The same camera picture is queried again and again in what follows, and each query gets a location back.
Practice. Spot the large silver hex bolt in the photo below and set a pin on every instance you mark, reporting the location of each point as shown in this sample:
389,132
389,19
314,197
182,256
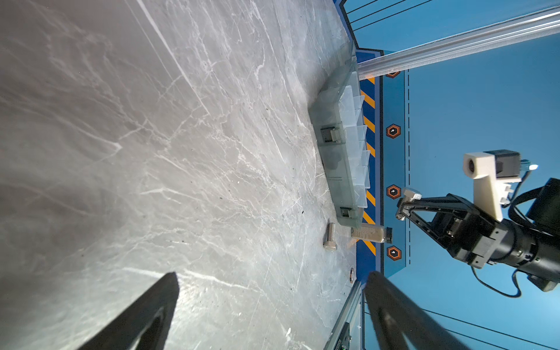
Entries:
410,194

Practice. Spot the grey plastic organizer box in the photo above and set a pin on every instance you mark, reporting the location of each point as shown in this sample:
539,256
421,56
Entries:
337,118

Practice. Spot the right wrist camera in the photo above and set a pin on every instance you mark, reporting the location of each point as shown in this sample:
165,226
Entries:
497,177

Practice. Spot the black cap cylinder container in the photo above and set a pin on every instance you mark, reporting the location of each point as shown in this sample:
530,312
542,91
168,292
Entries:
372,233

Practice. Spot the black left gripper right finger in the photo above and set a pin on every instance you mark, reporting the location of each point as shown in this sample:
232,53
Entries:
398,321

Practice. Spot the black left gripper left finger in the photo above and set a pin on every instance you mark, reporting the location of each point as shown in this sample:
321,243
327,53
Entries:
146,323

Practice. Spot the silver bolt on table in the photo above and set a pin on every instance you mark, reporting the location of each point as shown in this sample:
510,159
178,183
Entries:
329,242

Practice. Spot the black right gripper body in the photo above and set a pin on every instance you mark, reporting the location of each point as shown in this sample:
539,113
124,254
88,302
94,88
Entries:
468,237

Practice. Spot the aluminium rail frame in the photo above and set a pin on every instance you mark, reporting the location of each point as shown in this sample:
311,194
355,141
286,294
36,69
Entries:
347,334

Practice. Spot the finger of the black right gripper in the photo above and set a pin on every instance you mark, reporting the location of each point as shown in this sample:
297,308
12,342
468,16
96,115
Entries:
446,203
436,229

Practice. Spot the aluminium corner post right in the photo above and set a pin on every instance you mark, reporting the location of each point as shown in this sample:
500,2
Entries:
497,35

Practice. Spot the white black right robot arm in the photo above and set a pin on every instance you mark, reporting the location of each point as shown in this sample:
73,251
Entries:
528,240

